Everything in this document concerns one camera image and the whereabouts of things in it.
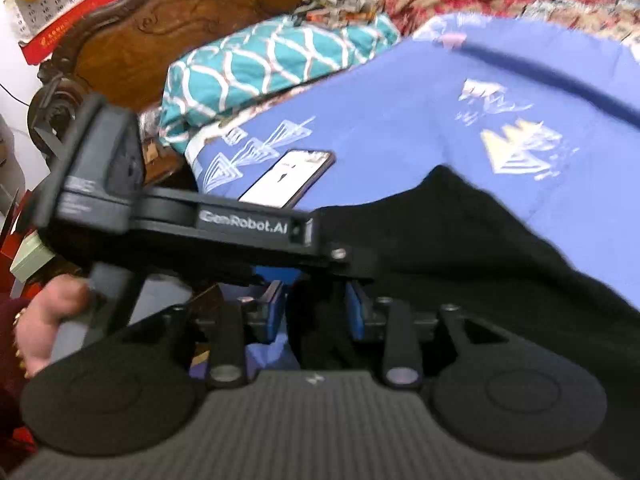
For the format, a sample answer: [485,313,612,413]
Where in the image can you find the teal patterned pillow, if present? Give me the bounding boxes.
[159,12,401,153]

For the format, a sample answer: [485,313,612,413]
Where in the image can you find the person's left hand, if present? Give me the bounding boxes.
[15,277,96,377]

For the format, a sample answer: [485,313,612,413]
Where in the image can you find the carved wooden headboard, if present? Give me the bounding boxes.
[27,0,373,186]

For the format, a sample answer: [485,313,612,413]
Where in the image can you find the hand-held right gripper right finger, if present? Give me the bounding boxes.
[345,282,507,388]

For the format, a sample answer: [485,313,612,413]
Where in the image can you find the grey patterned cloth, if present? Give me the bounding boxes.
[295,0,386,27]

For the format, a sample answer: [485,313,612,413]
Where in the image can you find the smartphone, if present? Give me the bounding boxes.
[237,149,336,209]

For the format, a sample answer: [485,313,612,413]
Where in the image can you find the blue printed bed sheet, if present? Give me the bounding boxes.
[185,12,640,383]

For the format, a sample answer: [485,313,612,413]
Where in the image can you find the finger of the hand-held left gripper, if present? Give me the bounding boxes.
[295,232,379,282]

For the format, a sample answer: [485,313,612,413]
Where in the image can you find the black pants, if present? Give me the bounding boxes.
[240,164,640,480]

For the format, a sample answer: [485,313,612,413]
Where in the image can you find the red wall calendar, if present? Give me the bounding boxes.
[0,0,121,66]

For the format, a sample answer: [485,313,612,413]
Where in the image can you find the pale green box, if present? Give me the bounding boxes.
[9,232,57,282]

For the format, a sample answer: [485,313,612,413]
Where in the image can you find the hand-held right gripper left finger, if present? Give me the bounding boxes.
[161,280,287,388]

